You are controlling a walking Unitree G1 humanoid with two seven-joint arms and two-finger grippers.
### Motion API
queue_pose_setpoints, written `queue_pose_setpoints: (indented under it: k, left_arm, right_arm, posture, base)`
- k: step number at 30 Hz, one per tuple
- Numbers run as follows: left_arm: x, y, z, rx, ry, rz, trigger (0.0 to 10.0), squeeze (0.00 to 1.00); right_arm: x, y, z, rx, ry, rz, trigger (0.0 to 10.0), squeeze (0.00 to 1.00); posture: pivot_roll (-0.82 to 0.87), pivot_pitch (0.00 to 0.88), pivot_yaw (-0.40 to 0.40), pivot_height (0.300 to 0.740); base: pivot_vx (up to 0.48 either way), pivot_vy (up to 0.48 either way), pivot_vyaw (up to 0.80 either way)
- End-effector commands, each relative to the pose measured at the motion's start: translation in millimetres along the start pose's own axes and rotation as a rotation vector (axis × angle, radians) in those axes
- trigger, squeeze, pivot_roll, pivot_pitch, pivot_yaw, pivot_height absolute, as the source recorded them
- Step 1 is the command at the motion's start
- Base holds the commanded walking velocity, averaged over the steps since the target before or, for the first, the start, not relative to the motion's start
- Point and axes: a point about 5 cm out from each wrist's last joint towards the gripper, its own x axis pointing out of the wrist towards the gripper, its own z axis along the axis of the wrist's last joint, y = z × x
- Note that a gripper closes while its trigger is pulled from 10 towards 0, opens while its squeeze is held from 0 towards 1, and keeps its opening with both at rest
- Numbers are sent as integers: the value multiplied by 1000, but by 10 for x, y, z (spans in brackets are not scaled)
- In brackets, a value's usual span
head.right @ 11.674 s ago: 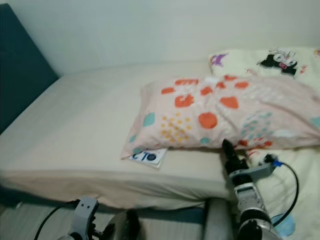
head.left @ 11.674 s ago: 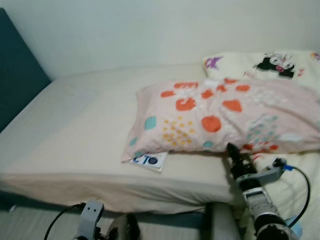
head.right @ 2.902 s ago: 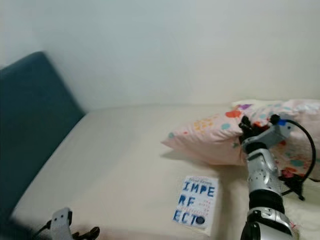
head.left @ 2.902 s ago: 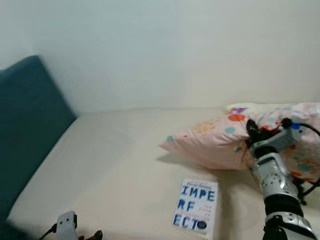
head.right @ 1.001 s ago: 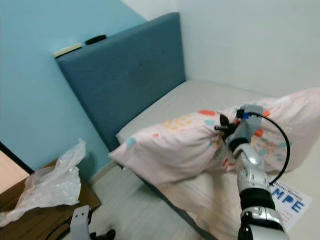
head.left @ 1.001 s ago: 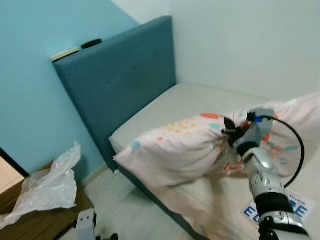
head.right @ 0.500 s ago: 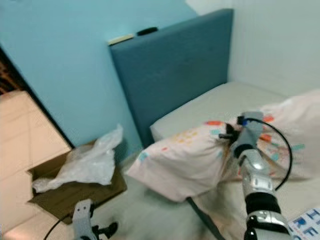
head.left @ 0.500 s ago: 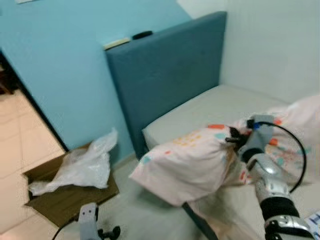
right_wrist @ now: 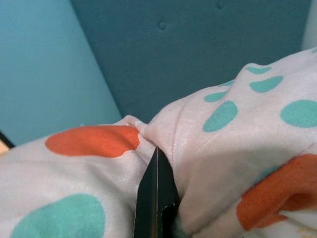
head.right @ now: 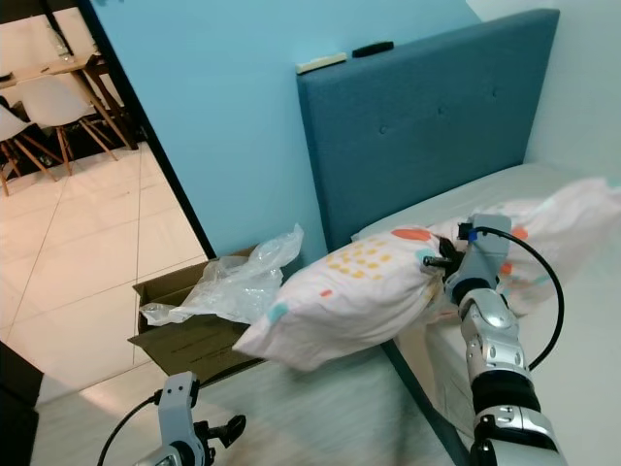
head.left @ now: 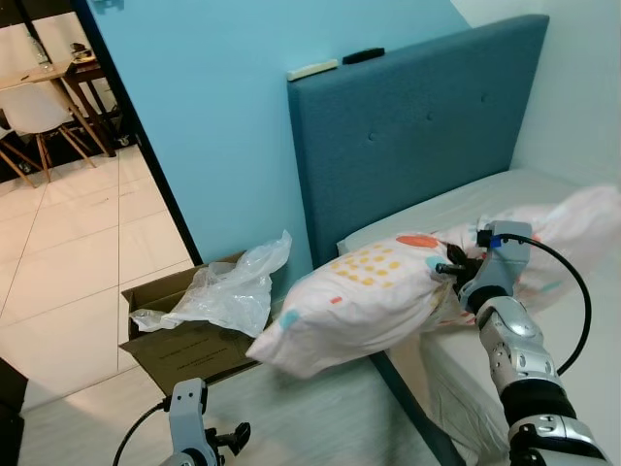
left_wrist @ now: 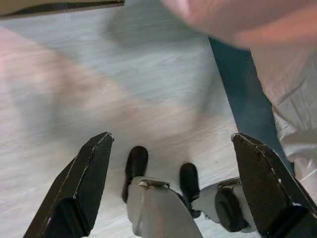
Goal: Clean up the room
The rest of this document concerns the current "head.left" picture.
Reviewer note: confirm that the pink pillow with orange prints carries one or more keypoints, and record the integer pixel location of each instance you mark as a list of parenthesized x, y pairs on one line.
[(359, 301)]

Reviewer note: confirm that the large clear plastic bag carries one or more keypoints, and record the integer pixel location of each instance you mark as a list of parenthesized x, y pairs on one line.
[(228, 291)]

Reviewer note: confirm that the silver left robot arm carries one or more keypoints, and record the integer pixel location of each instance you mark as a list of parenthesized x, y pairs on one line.
[(189, 458)]

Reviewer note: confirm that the brown cardboard box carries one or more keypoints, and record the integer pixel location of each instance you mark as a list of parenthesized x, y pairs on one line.
[(184, 354)]

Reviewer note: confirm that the cream sheeted mattress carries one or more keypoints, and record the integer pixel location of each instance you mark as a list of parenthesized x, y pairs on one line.
[(572, 388)]

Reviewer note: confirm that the black cabinet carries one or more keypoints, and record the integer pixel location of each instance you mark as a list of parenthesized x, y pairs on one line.
[(12, 417)]

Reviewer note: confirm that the black remote control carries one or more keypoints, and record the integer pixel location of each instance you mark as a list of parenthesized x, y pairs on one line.
[(363, 55)]

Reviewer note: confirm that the white remote control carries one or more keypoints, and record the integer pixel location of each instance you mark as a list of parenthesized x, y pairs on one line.
[(312, 70)]

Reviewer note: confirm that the white chair with wooden legs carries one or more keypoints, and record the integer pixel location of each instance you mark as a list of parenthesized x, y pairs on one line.
[(39, 109)]

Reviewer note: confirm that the wooden dining table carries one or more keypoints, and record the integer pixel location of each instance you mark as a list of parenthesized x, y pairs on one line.
[(39, 76)]

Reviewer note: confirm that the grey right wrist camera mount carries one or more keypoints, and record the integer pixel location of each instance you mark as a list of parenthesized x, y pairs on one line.
[(506, 257)]

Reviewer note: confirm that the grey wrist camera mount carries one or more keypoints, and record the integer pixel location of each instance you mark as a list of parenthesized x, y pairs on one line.
[(506, 257), (187, 413)]

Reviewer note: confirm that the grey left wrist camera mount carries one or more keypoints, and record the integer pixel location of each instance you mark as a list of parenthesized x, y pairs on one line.
[(187, 413)]

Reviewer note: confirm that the teal fabric bed frame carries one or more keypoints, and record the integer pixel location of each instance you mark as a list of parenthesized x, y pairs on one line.
[(408, 136)]

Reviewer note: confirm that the black door frame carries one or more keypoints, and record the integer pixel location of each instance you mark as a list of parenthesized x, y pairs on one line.
[(136, 126)]

